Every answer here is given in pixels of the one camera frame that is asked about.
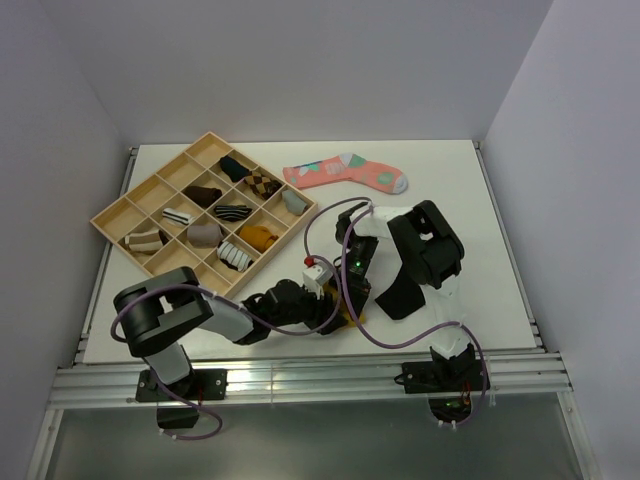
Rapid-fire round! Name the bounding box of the rolled white black sock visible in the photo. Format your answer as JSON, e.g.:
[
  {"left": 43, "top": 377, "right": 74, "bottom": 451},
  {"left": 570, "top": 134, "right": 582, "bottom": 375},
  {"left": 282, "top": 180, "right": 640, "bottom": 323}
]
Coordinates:
[{"left": 161, "top": 207, "right": 193, "bottom": 226}]

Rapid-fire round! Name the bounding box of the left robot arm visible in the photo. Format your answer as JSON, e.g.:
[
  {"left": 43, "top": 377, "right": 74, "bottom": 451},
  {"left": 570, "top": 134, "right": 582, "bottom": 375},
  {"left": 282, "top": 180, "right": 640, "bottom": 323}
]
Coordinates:
[{"left": 110, "top": 267, "right": 348, "bottom": 399}]

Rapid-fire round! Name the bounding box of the rolled white striped sock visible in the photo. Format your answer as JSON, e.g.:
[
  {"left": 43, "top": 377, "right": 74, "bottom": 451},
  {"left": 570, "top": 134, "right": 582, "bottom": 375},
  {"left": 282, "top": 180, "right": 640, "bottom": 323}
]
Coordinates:
[{"left": 217, "top": 241, "right": 254, "bottom": 272}]

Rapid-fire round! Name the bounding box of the aluminium frame rail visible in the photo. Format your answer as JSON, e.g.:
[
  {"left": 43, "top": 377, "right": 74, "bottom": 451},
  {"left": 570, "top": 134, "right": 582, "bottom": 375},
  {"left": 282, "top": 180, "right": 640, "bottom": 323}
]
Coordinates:
[{"left": 46, "top": 352, "right": 573, "bottom": 410}]

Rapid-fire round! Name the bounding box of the pink patterned sock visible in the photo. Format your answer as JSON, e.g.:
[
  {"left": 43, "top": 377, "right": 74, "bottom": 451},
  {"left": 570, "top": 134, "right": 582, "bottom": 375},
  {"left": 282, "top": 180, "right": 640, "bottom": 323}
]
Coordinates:
[{"left": 282, "top": 153, "right": 409, "bottom": 195}]

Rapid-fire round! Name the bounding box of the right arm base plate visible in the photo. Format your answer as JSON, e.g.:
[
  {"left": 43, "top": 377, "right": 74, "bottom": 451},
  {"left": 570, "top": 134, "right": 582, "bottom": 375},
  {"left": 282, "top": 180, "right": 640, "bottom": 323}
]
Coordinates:
[{"left": 394, "top": 360, "right": 490, "bottom": 394}]

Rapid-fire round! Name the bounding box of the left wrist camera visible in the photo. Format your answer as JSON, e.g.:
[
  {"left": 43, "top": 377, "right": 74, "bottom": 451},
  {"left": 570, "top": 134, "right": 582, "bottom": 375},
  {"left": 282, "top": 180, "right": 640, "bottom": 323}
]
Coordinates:
[{"left": 302, "top": 256, "right": 334, "bottom": 299}]

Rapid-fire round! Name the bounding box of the rolled dark navy sock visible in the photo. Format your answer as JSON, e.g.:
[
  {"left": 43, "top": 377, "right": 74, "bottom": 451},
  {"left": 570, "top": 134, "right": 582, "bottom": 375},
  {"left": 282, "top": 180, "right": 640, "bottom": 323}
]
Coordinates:
[{"left": 219, "top": 155, "right": 251, "bottom": 183}]

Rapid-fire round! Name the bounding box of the rolled grey sock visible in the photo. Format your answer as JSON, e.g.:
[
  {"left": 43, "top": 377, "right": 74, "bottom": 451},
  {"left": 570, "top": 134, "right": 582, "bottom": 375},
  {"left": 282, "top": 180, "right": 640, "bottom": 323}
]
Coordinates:
[{"left": 282, "top": 189, "right": 308, "bottom": 216}]

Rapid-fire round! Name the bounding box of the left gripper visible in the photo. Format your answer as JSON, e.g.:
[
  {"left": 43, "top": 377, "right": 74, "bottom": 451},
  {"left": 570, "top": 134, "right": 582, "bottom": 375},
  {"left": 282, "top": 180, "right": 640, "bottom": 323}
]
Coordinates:
[{"left": 269, "top": 282, "right": 348, "bottom": 335}]

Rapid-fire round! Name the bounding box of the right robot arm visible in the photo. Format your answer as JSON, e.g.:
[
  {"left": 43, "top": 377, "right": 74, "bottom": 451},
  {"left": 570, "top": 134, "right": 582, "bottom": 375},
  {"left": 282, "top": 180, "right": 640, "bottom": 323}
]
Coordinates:
[{"left": 336, "top": 200, "right": 485, "bottom": 390}]

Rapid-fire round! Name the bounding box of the wooden compartment tray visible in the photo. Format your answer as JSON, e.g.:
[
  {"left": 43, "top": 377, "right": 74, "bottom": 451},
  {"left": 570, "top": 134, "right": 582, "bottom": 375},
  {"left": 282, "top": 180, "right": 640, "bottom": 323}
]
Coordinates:
[{"left": 91, "top": 132, "right": 318, "bottom": 298}]

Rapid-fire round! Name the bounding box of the rolled dark brown sock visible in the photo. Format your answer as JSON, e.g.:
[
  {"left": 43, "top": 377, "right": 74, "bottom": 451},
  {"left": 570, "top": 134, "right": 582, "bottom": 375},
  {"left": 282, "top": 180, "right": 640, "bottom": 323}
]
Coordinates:
[{"left": 183, "top": 185, "right": 223, "bottom": 209}]

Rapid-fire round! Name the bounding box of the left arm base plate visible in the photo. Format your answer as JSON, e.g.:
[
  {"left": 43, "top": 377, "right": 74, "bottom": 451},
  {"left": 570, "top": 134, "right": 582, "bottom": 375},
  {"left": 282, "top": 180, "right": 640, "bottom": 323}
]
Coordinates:
[{"left": 135, "top": 369, "right": 227, "bottom": 403}]

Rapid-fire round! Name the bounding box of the rolled mustard sock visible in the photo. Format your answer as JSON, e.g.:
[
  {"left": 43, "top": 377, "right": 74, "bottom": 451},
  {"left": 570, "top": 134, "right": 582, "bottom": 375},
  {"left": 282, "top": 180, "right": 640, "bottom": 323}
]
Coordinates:
[{"left": 238, "top": 225, "right": 278, "bottom": 253}]

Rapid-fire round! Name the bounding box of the mustard yellow sock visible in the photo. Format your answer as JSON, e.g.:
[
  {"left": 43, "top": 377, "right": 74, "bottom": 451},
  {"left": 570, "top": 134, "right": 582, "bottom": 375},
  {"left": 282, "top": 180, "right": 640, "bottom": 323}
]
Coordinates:
[{"left": 323, "top": 280, "right": 370, "bottom": 328}]

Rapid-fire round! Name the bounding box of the rolled argyle brown sock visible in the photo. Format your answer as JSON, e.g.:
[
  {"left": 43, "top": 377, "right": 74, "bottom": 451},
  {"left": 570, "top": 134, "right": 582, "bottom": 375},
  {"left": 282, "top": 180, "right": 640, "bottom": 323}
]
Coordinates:
[{"left": 243, "top": 170, "right": 282, "bottom": 200}]

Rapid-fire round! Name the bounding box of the rolled black striped sock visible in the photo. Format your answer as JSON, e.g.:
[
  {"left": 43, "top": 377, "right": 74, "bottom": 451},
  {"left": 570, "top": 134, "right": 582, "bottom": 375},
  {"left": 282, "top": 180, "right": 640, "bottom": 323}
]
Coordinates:
[{"left": 213, "top": 204, "right": 253, "bottom": 223}]

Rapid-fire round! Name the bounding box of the rolled brown white sock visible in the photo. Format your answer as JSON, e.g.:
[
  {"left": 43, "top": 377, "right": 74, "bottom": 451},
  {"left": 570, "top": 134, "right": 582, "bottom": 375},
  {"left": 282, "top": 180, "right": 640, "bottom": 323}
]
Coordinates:
[{"left": 124, "top": 228, "right": 169, "bottom": 255}]

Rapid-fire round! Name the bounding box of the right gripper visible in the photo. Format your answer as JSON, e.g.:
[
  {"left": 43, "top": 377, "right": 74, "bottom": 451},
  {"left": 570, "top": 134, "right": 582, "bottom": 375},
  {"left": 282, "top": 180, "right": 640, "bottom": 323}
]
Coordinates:
[{"left": 329, "top": 236, "right": 379, "bottom": 321}]

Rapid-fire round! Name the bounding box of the rolled beige sock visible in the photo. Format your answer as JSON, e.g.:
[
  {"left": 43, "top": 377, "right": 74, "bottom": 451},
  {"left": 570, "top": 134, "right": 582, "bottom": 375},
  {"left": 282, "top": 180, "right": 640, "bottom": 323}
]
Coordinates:
[{"left": 187, "top": 223, "right": 224, "bottom": 248}]

